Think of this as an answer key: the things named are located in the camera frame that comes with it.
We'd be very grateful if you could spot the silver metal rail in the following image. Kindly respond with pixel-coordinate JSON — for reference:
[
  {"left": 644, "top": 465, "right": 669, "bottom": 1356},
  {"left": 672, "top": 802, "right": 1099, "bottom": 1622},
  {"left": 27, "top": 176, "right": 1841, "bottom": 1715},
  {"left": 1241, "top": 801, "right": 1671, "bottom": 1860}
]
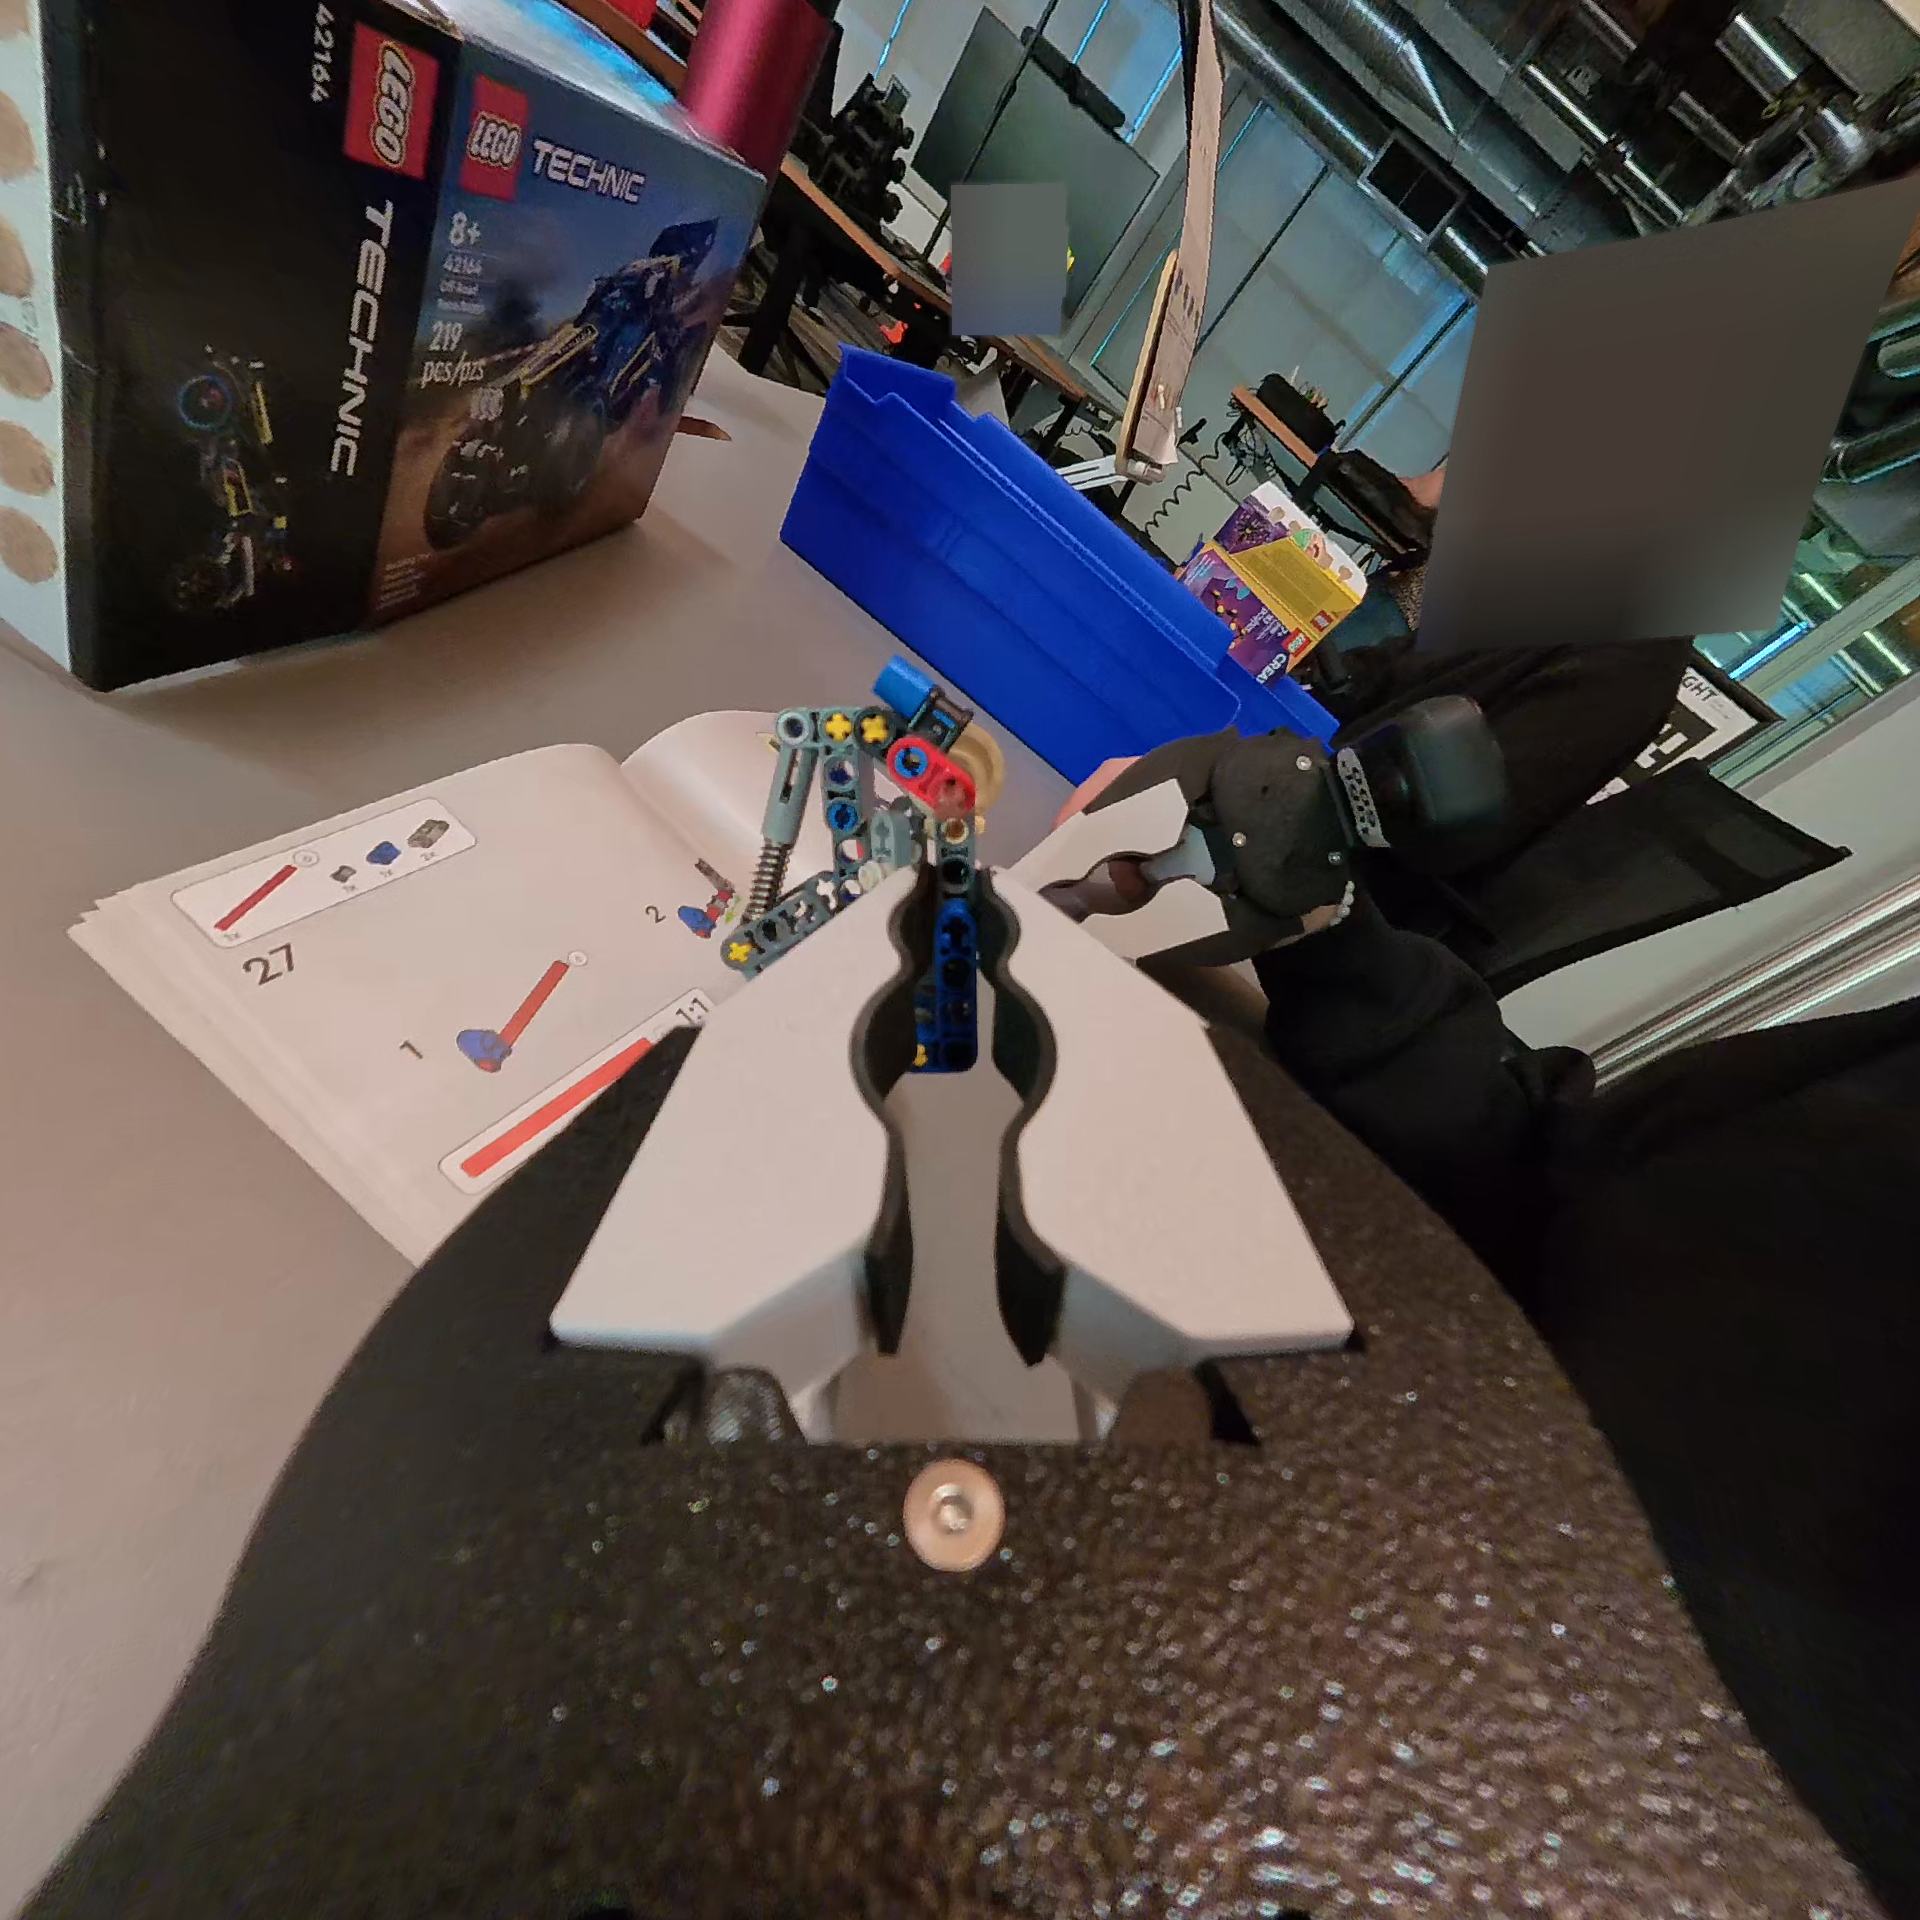
[{"left": 1592, "top": 883, "right": 1920, "bottom": 1085}]

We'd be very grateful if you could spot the black computer monitor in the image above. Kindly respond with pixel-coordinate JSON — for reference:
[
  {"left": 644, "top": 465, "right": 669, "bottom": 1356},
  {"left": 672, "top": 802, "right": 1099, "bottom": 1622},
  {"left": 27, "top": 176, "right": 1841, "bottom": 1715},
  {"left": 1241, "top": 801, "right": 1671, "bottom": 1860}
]
[{"left": 913, "top": 6, "right": 1164, "bottom": 293}]

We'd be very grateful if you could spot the wooden desk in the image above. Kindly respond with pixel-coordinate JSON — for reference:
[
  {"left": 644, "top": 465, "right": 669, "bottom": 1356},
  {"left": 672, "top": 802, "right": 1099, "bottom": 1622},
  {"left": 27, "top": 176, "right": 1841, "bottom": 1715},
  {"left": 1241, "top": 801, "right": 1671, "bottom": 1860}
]
[{"left": 736, "top": 149, "right": 1090, "bottom": 426}]

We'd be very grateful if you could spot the black lego set box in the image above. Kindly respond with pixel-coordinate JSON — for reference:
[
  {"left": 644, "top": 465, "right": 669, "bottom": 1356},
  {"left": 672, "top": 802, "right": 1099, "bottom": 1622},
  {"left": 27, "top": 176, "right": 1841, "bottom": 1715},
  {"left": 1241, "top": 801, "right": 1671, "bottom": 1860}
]
[{"left": 42, "top": 0, "right": 770, "bottom": 694}]

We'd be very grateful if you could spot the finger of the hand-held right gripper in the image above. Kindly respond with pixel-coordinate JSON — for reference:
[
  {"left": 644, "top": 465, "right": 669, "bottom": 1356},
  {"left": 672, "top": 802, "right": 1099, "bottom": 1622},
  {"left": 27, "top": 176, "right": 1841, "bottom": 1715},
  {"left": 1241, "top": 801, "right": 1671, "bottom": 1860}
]
[
  {"left": 1011, "top": 823, "right": 1254, "bottom": 966},
  {"left": 1086, "top": 771, "right": 1207, "bottom": 888}
]

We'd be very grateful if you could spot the hanging tan board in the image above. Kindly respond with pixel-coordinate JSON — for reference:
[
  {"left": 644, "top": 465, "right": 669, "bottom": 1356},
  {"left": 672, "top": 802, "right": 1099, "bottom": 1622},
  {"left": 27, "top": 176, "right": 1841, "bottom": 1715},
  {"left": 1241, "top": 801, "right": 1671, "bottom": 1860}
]
[{"left": 1118, "top": 0, "right": 1234, "bottom": 486}]

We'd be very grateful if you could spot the magenta cylinder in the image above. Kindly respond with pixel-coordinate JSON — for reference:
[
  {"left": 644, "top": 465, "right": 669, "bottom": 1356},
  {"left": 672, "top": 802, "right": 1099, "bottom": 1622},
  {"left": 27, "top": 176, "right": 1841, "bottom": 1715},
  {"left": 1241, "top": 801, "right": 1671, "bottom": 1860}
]
[{"left": 682, "top": 0, "right": 839, "bottom": 170}]

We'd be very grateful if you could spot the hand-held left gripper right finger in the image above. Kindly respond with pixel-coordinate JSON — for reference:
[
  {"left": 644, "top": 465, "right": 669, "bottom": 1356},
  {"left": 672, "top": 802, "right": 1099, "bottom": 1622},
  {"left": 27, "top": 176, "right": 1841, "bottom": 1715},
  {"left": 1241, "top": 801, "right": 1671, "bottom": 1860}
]
[{"left": 980, "top": 869, "right": 1358, "bottom": 1446}]

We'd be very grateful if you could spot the person's black clothing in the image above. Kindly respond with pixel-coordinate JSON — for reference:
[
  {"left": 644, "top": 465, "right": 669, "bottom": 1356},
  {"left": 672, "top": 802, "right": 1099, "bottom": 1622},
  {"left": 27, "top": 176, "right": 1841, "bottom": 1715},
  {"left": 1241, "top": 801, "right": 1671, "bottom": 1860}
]
[{"left": 1327, "top": 635, "right": 1920, "bottom": 1920}]

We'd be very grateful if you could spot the lego instruction booklet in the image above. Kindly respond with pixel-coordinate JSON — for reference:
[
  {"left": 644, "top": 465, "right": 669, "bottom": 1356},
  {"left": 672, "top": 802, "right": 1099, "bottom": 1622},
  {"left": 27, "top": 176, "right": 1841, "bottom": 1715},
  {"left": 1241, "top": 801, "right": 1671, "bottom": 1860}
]
[{"left": 68, "top": 708, "right": 1053, "bottom": 1265}]

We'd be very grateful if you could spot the blue plastic bin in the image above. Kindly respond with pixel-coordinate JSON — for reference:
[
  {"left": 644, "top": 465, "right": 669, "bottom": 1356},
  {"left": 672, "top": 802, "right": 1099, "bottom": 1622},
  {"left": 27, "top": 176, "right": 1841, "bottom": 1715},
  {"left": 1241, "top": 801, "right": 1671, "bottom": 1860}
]
[{"left": 781, "top": 345, "right": 1344, "bottom": 782}]

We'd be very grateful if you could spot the multicoloured lego assembly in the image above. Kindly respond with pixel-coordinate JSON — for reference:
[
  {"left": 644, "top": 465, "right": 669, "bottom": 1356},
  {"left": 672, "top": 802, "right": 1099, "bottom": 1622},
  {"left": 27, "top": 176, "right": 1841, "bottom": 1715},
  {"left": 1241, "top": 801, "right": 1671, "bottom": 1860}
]
[{"left": 719, "top": 652, "right": 1004, "bottom": 1078}]

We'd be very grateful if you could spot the purple yellow toy box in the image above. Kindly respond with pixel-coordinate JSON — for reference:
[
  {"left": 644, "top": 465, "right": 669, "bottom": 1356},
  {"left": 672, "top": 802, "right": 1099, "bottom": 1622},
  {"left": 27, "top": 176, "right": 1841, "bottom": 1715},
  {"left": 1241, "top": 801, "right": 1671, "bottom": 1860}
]
[{"left": 1176, "top": 481, "right": 1370, "bottom": 690}]

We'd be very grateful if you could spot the white panel with tan dots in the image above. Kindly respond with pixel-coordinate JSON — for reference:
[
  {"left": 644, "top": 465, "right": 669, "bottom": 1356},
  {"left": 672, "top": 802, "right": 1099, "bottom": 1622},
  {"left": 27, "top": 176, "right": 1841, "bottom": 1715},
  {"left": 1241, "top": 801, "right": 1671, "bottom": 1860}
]
[{"left": 0, "top": 0, "right": 75, "bottom": 668}]

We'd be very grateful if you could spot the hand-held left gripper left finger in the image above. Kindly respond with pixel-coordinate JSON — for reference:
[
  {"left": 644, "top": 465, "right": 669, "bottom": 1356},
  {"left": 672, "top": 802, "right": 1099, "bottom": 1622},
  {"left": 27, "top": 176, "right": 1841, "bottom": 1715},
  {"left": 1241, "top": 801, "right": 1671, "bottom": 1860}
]
[{"left": 550, "top": 869, "right": 924, "bottom": 1446}]

